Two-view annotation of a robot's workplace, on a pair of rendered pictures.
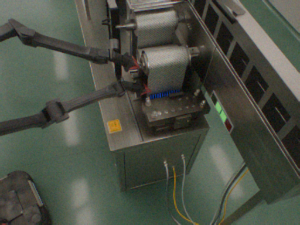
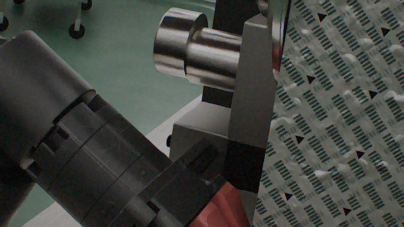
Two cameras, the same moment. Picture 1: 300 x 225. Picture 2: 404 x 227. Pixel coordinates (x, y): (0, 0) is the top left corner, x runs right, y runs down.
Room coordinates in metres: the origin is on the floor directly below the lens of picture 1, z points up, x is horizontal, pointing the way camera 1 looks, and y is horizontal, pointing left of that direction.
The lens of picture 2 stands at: (0.75, -0.17, 1.30)
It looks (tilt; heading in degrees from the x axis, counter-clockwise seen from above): 19 degrees down; 38
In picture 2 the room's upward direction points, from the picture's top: 8 degrees clockwise
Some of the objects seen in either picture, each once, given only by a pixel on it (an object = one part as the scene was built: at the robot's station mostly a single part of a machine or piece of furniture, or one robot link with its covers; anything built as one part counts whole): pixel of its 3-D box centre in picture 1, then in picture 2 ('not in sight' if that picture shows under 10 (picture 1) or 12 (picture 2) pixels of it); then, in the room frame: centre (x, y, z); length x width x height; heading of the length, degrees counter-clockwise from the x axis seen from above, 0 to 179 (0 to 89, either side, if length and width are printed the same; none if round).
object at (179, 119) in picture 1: (182, 122); not in sight; (0.92, -0.21, 0.96); 0.10 x 0.03 x 0.11; 111
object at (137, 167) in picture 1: (121, 57); not in sight; (2.00, 0.34, 0.43); 2.52 x 0.64 x 0.86; 21
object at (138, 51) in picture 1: (157, 55); not in sight; (1.26, -0.02, 1.17); 0.26 x 0.12 x 0.12; 111
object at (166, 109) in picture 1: (176, 107); not in sight; (1.00, -0.16, 1.00); 0.40 x 0.16 x 0.06; 111
